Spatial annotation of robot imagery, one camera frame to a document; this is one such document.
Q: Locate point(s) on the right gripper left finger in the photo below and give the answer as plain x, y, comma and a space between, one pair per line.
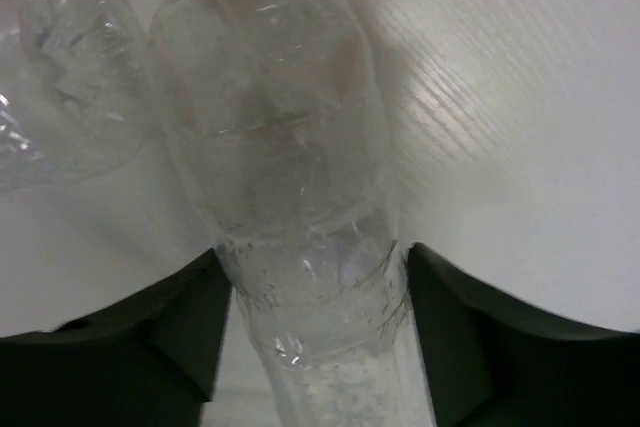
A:
150, 359

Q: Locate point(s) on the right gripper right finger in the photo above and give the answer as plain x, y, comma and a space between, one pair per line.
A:
491, 359

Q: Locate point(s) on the large clear crushed bottle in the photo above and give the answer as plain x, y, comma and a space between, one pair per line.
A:
281, 138

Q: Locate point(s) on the clear ribbed bottle white cap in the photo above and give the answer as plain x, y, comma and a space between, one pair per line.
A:
75, 90

